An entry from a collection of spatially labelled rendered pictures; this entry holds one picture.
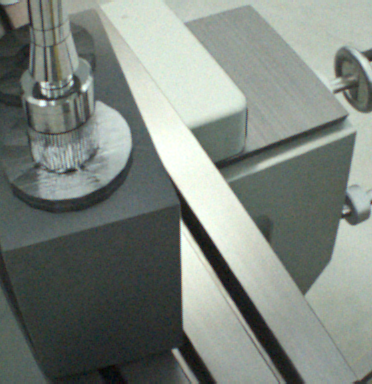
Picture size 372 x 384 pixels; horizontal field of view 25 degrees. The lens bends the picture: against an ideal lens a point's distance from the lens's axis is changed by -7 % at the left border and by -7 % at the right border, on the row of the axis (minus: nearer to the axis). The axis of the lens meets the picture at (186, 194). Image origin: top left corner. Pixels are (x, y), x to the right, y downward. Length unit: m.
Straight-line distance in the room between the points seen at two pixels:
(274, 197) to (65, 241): 0.66
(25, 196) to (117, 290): 0.10
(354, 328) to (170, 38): 0.94
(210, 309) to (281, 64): 0.57
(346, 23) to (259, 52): 1.34
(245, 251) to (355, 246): 1.23
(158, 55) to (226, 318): 0.46
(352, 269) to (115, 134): 1.41
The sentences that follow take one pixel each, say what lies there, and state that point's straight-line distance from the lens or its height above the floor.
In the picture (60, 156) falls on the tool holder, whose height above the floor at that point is 1.18.
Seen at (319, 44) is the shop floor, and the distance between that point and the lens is 2.45.
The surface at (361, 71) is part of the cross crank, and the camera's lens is 1.32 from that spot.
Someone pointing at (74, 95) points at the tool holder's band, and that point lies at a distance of 0.50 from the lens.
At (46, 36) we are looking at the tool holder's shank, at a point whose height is 1.27.
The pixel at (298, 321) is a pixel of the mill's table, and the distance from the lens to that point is 0.71.
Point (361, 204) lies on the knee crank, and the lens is 1.31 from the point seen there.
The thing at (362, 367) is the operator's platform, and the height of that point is 0.40.
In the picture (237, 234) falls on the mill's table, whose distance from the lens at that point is 0.76.
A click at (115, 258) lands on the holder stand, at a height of 1.11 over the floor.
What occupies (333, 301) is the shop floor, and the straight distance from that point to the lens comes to 1.88.
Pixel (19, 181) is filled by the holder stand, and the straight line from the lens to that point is 0.54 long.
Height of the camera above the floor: 1.57
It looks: 51 degrees down
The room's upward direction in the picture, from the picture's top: 1 degrees counter-clockwise
